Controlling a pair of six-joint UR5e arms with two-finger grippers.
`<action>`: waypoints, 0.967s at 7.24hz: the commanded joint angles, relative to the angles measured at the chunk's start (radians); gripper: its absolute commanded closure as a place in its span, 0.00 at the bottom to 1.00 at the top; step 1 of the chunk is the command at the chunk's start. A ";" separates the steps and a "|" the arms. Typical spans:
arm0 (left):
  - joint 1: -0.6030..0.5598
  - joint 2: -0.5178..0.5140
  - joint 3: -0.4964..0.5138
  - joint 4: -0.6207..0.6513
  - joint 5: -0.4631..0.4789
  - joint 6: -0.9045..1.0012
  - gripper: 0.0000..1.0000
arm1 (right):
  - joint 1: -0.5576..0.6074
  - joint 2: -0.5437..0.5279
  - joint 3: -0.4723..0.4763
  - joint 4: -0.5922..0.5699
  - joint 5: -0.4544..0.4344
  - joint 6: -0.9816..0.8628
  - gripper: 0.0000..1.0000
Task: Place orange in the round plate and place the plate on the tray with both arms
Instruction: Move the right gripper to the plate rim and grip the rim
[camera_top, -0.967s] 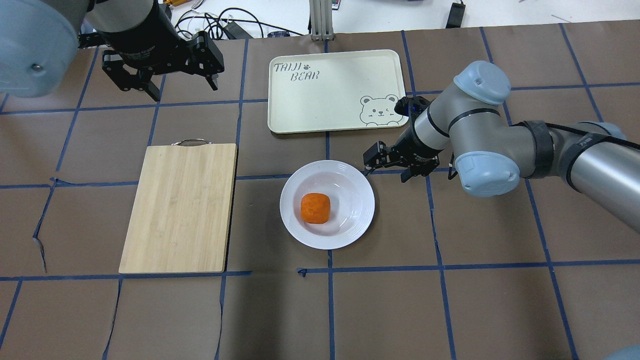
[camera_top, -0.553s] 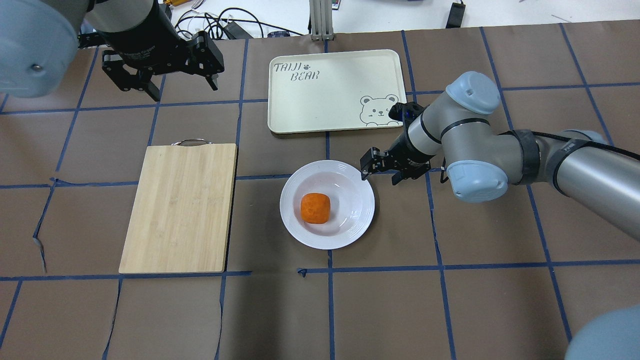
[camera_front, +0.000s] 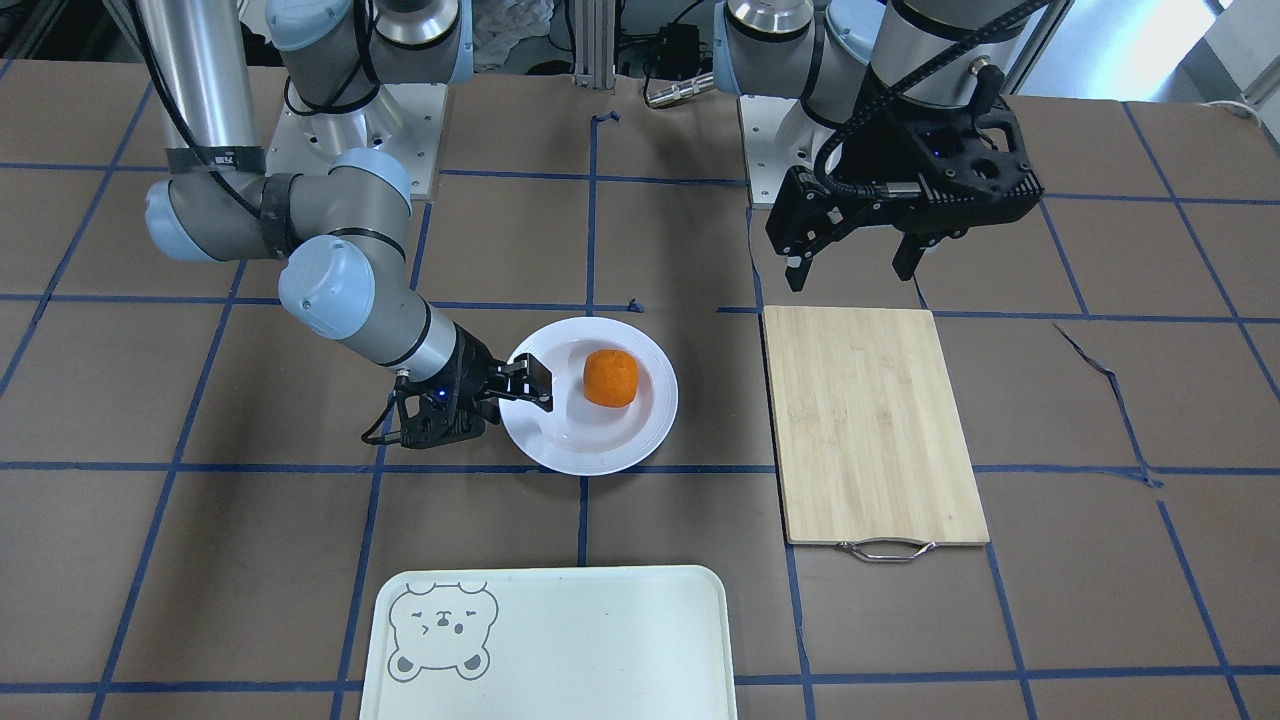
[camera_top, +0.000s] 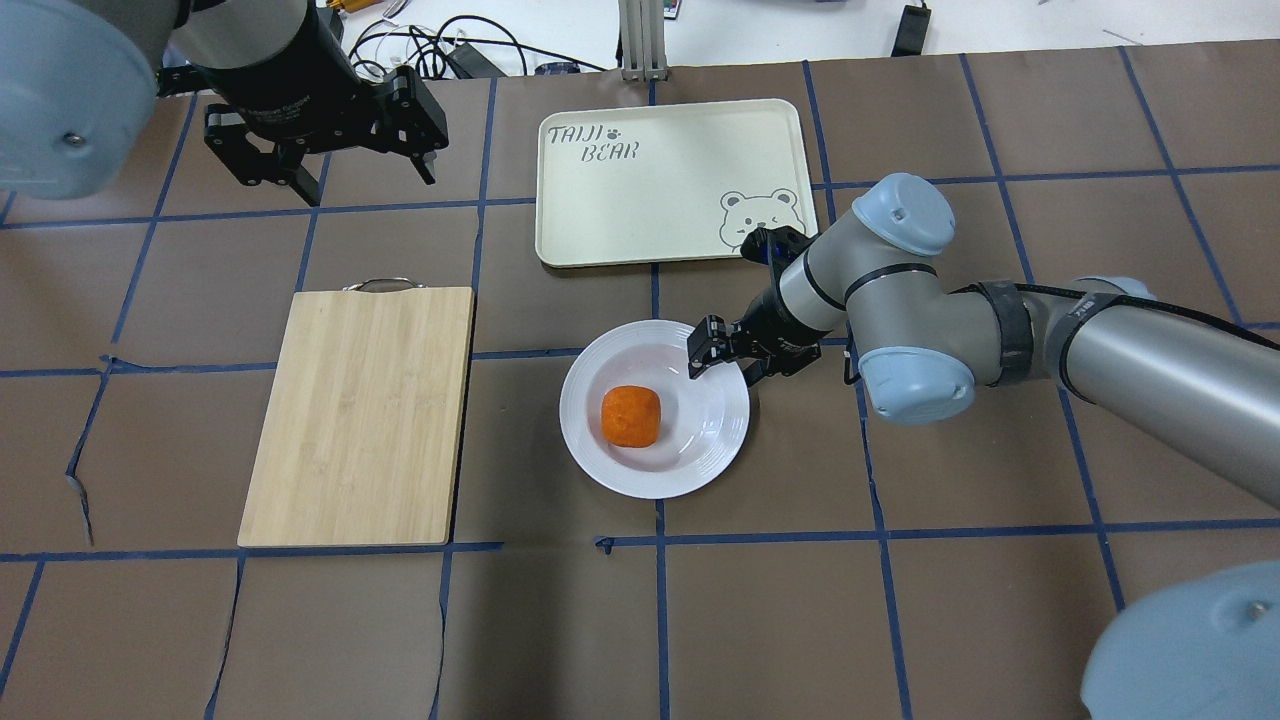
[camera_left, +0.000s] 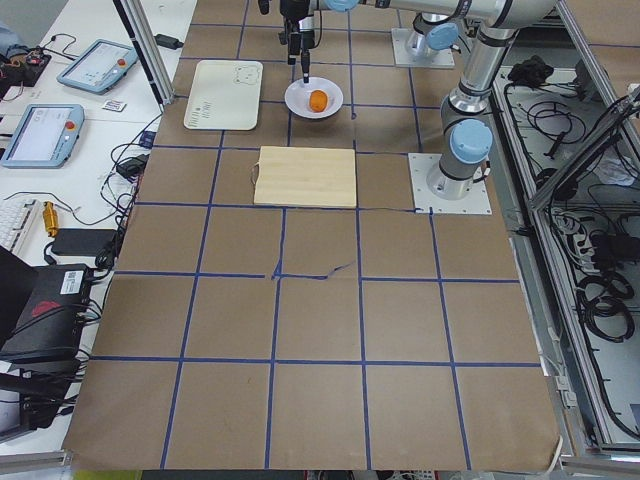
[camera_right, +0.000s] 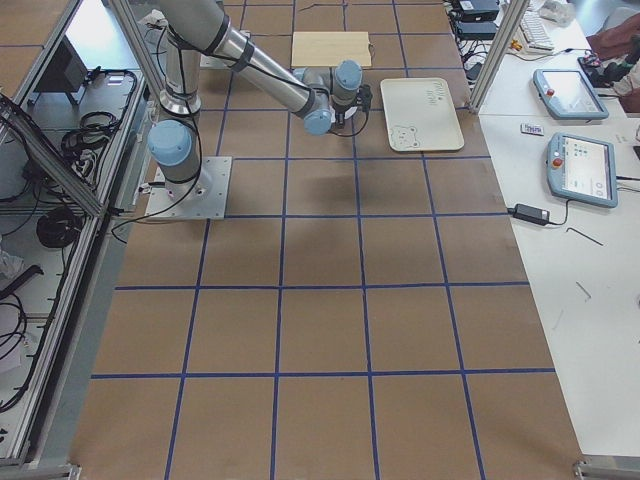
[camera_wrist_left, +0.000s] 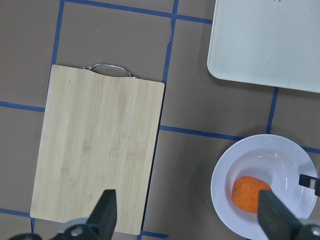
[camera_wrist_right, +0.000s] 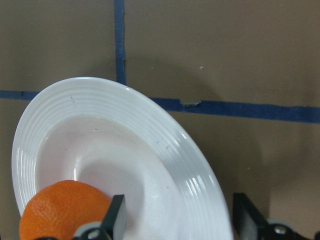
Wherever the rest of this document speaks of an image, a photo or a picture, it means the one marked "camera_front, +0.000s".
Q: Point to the aluminium frame post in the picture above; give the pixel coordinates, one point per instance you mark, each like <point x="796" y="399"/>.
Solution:
<point x="595" y="31"/>

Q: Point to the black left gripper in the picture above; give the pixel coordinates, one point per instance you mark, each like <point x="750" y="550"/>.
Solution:
<point x="886" y="150"/>

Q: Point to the bamboo cutting board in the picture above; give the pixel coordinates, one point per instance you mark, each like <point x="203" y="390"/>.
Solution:
<point x="870" y="447"/>

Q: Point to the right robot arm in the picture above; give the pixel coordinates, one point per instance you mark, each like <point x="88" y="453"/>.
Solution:
<point x="339" y="233"/>

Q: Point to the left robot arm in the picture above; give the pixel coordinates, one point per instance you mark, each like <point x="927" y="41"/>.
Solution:
<point x="937" y="54"/>

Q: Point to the white round plate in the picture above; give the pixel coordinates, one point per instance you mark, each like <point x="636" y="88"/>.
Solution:
<point x="580" y="438"/>

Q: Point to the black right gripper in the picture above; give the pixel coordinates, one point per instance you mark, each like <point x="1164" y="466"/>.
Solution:
<point x="468" y="368"/>

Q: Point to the cream bear tray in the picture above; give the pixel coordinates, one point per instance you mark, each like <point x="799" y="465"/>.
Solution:
<point x="641" y="642"/>

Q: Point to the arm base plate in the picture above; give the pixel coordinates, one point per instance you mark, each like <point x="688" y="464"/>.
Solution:
<point x="777" y="134"/>
<point x="403" y="121"/>

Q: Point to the orange fruit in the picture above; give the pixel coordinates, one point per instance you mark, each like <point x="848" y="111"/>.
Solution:
<point x="610" y="378"/>

